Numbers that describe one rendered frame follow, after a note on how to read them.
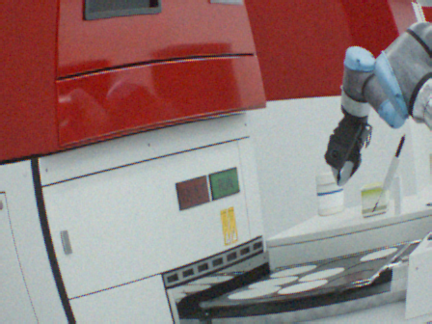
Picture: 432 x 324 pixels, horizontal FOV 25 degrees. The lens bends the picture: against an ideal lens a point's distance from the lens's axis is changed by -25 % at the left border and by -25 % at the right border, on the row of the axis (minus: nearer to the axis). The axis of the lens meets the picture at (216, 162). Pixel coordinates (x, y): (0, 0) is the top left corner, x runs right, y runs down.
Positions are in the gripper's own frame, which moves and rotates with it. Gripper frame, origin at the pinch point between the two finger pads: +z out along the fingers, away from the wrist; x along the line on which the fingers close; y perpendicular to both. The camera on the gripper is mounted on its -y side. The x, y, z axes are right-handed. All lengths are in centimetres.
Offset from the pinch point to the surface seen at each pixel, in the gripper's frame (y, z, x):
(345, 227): -7.0, 2.9, -8.0
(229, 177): -18.8, -4.9, 15.4
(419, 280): -46, -36, -45
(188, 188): -33.5, -13.1, 14.5
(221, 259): -31.0, 2.7, 7.1
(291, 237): -11.3, 9.2, 3.0
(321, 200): 12.4, 19.6, 8.7
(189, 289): -47.4, -4.1, 3.2
